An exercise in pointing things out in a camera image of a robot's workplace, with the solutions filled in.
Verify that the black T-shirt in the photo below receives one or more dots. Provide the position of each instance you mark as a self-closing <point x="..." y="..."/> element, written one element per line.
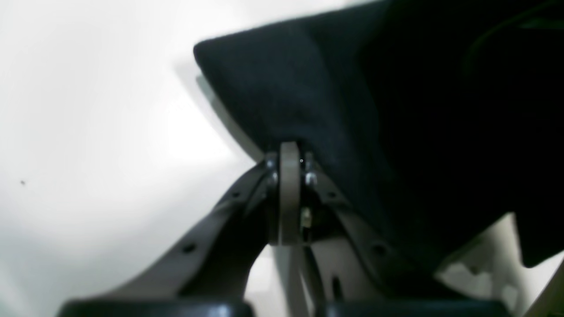
<point x="433" y="117"/>

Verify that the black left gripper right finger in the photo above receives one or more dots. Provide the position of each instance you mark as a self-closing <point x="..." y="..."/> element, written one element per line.
<point x="359" y="274"/>

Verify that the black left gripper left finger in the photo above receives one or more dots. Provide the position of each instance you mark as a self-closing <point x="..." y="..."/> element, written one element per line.
<point x="205" y="273"/>

